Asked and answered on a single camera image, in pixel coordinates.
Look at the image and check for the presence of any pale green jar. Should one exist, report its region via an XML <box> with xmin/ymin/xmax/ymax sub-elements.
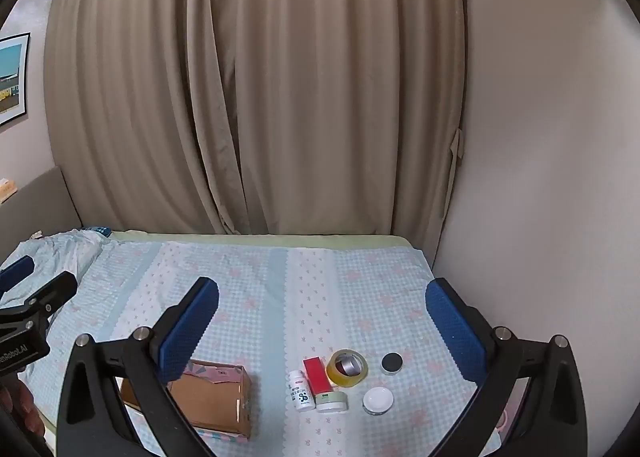
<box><xmin>316</xmin><ymin>391</ymin><xmax>348</xmax><ymax>414</ymax></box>

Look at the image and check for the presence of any beige curtain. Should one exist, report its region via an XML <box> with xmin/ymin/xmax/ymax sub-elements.
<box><xmin>44</xmin><ymin>0</ymin><xmax>468</xmax><ymax>238</ymax></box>

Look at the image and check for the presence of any red rectangular box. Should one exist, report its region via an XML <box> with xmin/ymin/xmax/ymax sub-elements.
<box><xmin>302</xmin><ymin>357</ymin><xmax>333</xmax><ymax>395</ymax></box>

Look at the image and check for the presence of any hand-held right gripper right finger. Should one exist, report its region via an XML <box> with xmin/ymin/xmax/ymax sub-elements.
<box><xmin>425</xmin><ymin>278</ymin><xmax>588</xmax><ymax>457</ymax></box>

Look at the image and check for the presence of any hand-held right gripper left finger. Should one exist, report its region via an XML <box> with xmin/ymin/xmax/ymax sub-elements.
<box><xmin>55</xmin><ymin>277</ymin><xmax>236</xmax><ymax>457</ymax></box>

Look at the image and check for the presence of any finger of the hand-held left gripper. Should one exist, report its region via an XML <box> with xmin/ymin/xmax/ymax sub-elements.
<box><xmin>0</xmin><ymin>256</ymin><xmax>36</xmax><ymax>295</ymax></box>
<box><xmin>10</xmin><ymin>271</ymin><xmax>78</xmax><ymax>325</ymax></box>

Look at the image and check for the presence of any grey headboard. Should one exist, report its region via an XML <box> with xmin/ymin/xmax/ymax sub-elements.
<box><xmin>0</xmin><ymin>167</ymin><xmax>83</xmax><ymax>265</ymax></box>

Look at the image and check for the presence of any pink floral cloth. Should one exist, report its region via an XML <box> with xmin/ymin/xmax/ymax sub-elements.
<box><xmin>495</xmin><ymin>387</ymin><xmax>526</xmax><ymax>438</ymax></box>

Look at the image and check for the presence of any person's left hand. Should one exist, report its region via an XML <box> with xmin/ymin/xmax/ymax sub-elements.
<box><xmin>0</xmin><ymin>376</ymin><xmax>40</xmax><ymax>444</ymax></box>

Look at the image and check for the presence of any wall poster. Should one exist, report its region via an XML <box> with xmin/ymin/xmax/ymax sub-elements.
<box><xmin>0</xmin><ymin>32</ymin><xmax>31</xmax><ymax>125</ymax></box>

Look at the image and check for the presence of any white lid jar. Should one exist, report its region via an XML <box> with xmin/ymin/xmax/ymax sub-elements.
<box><xmin>362</xmin><ymin>386</ymin><xmax>393</xmax><ymax>416</ymax></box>

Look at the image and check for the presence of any pale green mattress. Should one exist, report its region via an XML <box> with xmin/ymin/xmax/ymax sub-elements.
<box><xmin>110</xmin><ymin>231</ymin><xmax>416</xmax><ymax>250</ymax></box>

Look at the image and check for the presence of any blue checked printed blanket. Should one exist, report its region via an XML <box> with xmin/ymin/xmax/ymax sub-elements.
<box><xmin>0</xmin><ymin>229</ymin><xmax>506</xmax><ymax>457</ymax></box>

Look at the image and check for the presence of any cardboard box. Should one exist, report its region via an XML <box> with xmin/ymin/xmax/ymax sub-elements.
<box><xmin>120</xmin><ymin>358</ymin><xmax>253</xmax><ymax>439</ymax></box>

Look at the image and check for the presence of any white crumpled quilt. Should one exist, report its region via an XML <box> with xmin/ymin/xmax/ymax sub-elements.
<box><xmin>0</xmin><ymin>229</ymin><xmax>108</xmax><ymax>298</ymax></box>

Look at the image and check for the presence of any white pill bottle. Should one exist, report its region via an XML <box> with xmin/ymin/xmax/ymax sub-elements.
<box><xmin>287</xmin><ymin>370</ymin><xmax>317</xmax><ymax>412</ymax></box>

